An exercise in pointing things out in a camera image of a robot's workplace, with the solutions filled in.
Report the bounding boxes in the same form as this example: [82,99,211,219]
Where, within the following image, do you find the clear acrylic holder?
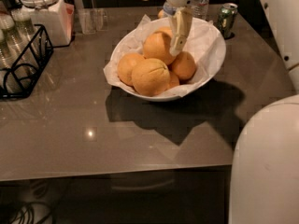
[78,8,108,35]

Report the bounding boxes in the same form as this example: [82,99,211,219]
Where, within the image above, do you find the white ceramic bowl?
[109,16,227,103]

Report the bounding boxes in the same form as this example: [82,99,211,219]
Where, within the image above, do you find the orange behind water bottle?
[157,10,164,19]

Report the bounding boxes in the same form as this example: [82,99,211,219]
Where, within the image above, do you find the tall clear water bottle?
[192,0,209,20]

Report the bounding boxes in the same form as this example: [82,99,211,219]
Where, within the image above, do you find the front large orange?
[132,58,170,96]

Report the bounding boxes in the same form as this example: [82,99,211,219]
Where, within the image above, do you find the white lidded jar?
[21,0,74,47]

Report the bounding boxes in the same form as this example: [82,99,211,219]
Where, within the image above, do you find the small water bottle white cap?
[163,2,177,18]

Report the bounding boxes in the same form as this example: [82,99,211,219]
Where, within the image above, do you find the black cables on floor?
[6,201,55,224]

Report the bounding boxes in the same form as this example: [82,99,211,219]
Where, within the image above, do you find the small lower orange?
[166,71,179,90]

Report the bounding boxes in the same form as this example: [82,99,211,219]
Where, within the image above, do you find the green soda can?
[216,3,238,39]

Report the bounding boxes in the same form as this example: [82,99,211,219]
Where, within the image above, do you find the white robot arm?
[228,0,299,224]

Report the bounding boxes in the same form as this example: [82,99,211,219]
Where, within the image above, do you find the black wire cup rack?
[0,23,55,100]

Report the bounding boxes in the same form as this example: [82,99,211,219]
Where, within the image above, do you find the clear plastic cup stack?
[0,13,39,93]

